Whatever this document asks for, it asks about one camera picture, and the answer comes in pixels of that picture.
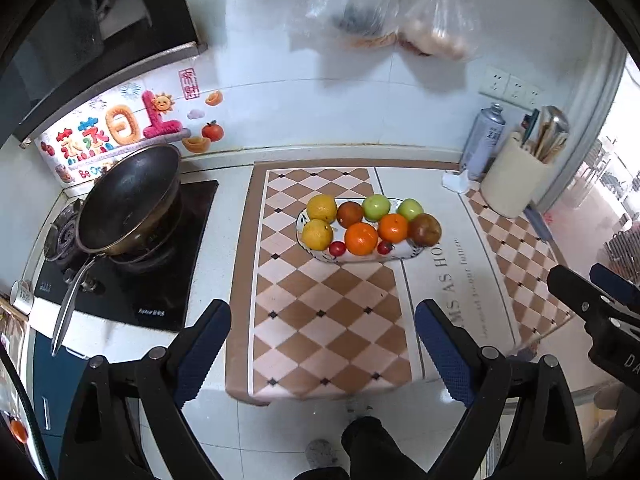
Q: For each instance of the bright orange right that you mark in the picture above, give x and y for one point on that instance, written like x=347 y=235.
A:
x=393 y=228

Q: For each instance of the metal ladle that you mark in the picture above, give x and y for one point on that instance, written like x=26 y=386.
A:
x=552 y=122

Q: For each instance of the plastic bag with eggs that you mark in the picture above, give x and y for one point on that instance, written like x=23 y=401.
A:
x=448 y=29

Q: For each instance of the wooden chopsticks bundle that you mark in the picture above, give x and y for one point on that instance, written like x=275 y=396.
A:
x=546 y=152

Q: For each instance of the oval floral ceramic plate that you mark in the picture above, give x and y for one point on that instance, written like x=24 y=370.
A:
x=402 y=251

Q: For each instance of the plastic bag with dark food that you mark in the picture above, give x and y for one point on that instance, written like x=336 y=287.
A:
x=355 y=24

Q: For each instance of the bright orange front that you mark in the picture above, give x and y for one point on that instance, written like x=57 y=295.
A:
x=361 y=239

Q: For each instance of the white wall socket strip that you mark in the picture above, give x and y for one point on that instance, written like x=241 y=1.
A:
x=509 y=88

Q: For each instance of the crumpled white tissue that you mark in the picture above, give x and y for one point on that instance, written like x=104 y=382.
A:
x=458 y=183

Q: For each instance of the dark red orange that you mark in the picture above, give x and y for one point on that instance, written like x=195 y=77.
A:
x=349 y=213

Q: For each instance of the colourful wall sticker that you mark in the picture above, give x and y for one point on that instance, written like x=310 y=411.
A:
x=160 y=107

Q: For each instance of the red cherry tomato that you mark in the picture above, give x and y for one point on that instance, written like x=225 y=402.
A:
x=385 y=248
x=337 y=249

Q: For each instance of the black induction cooktop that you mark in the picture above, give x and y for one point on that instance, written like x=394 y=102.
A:
x=150 y=288

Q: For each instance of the checkered counter mat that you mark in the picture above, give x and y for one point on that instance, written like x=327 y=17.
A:
x=308 y=329

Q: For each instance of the black frying pan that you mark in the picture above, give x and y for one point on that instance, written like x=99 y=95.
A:
x=119 y=214

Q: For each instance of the cream utensil holder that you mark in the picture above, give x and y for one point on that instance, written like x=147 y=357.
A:
x=513 y=178

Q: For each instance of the silver gas canister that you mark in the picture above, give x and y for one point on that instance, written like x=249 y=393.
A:
x=486 y=131

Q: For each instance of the brown red apple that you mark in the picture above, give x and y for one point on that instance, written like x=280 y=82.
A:
x=424 y=230

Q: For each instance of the green apple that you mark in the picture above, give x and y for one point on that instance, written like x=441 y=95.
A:
x=375 y=207
x=410 y=209

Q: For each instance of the bright orange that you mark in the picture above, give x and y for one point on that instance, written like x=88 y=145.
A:
x=393 y=228
x=361 y=239

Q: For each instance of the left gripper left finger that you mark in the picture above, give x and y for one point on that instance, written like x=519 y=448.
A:
x=99 y=440

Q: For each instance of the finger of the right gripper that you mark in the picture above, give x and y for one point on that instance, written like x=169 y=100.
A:
x=614 y=285
x=580 y=294

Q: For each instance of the yellow lemon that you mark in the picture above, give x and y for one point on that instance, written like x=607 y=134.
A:
x=322 y=207
x=317 y=235

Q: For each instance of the black range hood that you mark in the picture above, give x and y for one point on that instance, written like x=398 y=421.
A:
x=58 y=54

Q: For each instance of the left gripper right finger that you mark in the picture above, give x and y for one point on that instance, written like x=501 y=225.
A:
x=544 y=441

